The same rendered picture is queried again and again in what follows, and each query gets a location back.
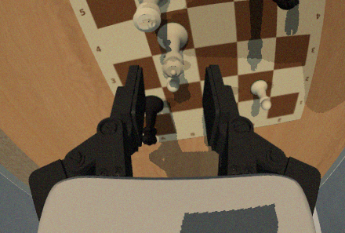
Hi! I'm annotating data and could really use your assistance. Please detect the cream and brown chessboard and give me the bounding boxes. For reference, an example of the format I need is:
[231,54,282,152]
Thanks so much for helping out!
[69,0,325,142]

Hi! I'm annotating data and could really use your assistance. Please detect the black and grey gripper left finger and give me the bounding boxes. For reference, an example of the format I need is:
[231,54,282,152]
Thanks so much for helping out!
[29,65,146,221]

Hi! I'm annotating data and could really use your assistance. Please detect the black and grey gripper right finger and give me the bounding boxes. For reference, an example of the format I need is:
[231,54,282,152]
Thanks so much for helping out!
[202,65,321,216]

